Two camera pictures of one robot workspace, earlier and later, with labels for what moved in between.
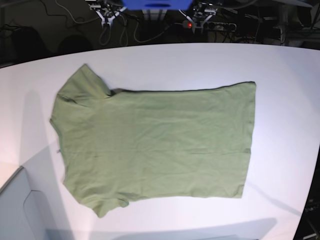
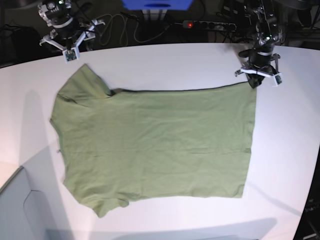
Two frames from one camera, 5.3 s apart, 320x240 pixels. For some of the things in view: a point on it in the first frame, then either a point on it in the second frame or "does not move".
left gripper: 202,11 → 258,64
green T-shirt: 115,146 does not move
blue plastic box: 157,4 does not move
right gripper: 107,10 → 69,33
